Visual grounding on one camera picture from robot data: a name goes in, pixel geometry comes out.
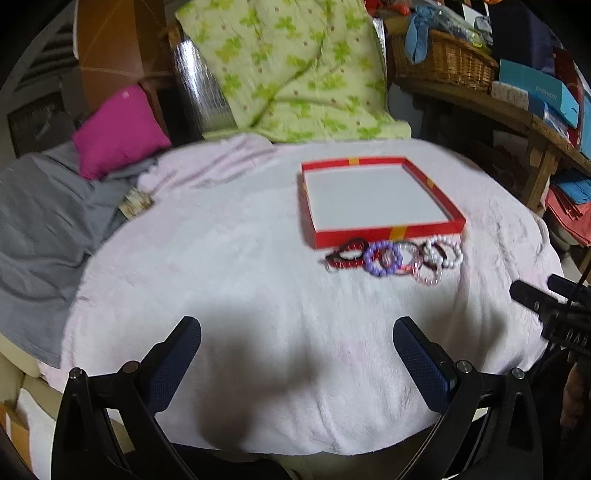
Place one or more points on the stack of folded cloths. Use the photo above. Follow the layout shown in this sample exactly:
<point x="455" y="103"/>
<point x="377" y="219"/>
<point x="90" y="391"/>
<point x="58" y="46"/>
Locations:
<point x="570" y="203"/>

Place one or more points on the wooden shelf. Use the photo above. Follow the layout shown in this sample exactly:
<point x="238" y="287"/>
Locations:
<point x="512" y="124"/>

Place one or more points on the wooden headboard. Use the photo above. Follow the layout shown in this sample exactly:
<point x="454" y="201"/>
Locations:
<point x="117" y="39"/>

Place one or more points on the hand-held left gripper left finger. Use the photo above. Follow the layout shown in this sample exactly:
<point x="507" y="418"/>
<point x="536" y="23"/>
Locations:
<point x="181" y="355"/>

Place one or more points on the grey cloth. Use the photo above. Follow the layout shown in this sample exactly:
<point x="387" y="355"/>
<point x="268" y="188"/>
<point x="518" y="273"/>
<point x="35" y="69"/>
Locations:
<point x="46" y="230"/>

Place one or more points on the dark red scrunchie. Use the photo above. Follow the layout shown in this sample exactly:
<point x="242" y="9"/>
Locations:
<point x="433" y="258"/>

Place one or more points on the red flat box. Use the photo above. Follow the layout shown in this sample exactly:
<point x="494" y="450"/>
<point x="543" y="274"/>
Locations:
<point x="570" y="92"/>

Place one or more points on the wicker basket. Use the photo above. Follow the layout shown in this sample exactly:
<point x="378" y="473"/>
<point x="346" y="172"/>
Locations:
<point x="450" y="62"/>

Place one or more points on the red shallow box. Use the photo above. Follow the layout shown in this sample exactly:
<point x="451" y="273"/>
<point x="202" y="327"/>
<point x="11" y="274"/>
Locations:
<point x="369" y="198"/>

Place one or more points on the blue cardboard box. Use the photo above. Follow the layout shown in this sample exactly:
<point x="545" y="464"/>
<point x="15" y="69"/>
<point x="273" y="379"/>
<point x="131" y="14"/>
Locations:
<point x="538" y="90"/>

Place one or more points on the blue cloth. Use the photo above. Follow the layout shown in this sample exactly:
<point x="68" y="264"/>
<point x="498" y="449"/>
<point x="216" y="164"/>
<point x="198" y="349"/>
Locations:
<point x="418" y="32"/>

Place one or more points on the silver bangle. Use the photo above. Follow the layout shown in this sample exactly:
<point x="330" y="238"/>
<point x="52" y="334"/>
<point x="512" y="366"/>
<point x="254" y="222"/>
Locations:
<point x="406" y="245"/>

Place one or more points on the silver foil sheet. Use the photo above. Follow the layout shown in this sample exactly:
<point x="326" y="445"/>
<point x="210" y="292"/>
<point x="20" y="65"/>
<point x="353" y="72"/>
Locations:
<point x="203" y="87"/>

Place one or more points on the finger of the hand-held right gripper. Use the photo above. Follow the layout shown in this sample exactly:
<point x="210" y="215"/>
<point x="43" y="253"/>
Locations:
<point x="531" y="297"/>
<point x="565" y="284"/>

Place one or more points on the woven brown tag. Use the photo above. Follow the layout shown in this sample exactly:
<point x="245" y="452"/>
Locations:
<point x="136" y="203"/>

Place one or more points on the white patterned box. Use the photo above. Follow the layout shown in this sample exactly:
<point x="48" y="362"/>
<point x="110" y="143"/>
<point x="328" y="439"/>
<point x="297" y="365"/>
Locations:
<point x="510" y="95"/>

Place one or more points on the green floral pillow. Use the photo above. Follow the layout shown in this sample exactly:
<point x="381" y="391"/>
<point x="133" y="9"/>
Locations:
<point x="295" y="69"/>

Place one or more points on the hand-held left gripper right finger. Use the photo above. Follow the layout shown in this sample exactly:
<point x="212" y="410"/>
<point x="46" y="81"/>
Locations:
<point x="418" y="360"/>

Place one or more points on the magenta pillow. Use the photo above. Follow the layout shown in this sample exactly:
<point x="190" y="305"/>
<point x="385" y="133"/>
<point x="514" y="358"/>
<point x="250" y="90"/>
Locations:
<point x="117" y="131"/>

